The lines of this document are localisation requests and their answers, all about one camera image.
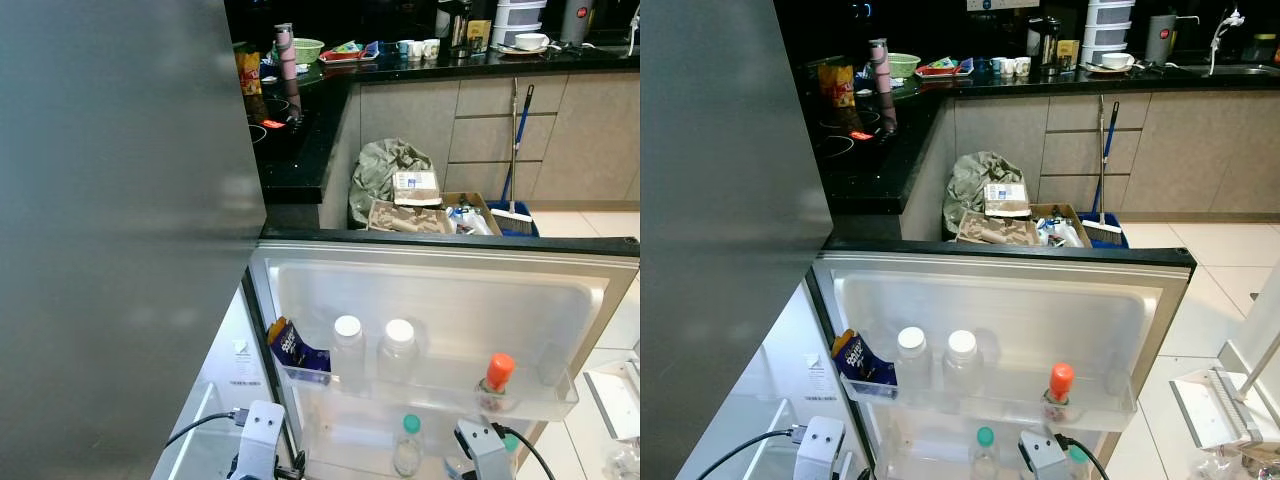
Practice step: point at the steel fridge door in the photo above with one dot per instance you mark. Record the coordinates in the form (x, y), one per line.
(120, 200)
(1010, 300)
(450, 290)
(720, 200)

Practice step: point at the clear fridge door shelf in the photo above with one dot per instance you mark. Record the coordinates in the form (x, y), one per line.
(450, 400)
(1010, 410)

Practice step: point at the purple chocolate packet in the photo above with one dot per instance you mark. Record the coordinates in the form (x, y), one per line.
(865, 365)
(298, 355)

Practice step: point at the clear bottle white cap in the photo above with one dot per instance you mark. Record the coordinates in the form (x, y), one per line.
(913, 360)
(398, 350)
(961, 360)
(348, 350)

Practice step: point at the bottle with orange cap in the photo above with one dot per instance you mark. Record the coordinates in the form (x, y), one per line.
(498, 375)
(1060, 385)

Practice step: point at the white floor rack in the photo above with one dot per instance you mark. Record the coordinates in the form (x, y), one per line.
(610, 395)
(1225, 390)

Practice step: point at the cardboard box with flat cartons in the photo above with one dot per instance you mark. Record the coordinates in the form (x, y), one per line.
(405, 215)
(995, 228)

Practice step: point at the black kitchen countertop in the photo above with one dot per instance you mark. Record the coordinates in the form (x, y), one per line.
(310, 170)
(870, 180)

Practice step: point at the brown parcel white label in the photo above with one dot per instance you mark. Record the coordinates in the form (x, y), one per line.
(1006, 198)
(415, 188)

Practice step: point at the cardboard box with clutter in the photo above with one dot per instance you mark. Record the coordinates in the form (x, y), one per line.
(470, 215)
(1062, 228)

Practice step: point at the grey green bag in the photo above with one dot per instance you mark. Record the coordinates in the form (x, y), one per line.
(385, 170)
(975, 180)

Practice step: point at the black induction cooktop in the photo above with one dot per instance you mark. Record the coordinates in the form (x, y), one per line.
(275, 125)
(855, 135)

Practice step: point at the yellow snack packet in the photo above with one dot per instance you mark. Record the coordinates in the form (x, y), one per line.
(838, 85)
(248, 72)

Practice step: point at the pink tumbler bottle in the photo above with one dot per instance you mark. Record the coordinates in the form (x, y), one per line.
(879, 65)
(286, 50)

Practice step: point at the green plastic bowl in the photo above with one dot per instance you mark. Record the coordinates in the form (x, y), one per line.
(903, 65)
(308, 50)

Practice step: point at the red tray with items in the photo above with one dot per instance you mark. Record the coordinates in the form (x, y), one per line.
(943, 68)
(350, 52)

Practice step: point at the grey kitchen cabinet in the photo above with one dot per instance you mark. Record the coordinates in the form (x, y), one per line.
(580, 130)
(1190, 150)

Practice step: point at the black thermos jug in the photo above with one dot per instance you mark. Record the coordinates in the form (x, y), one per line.
(455, 28)
(1045, 45)

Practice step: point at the yellow box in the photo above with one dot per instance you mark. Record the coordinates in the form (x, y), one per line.
(1069, 55)
(480, 35)

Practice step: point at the white serving bowl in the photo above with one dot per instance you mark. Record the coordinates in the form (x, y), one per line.
(530, 41)
(1115, 60)

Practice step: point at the white stacked containers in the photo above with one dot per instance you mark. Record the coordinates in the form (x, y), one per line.
(522, 15)
(1110, 25)

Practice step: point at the grey kettle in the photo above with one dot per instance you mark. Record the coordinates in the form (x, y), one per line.
(578, 20)
(1162, 38)

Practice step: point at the white kitchen faucet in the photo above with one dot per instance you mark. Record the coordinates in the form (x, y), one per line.
(1222, 35)

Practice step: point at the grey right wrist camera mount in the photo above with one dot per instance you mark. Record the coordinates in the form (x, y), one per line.
(1045, 460)
(482, 450)

